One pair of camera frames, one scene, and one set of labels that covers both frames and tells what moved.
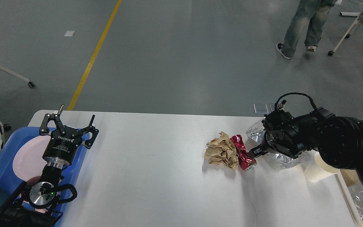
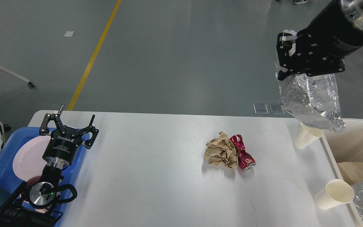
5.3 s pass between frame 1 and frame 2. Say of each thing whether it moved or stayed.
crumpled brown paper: stayed
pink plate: stayed
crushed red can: stayed
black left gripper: stayed
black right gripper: moved
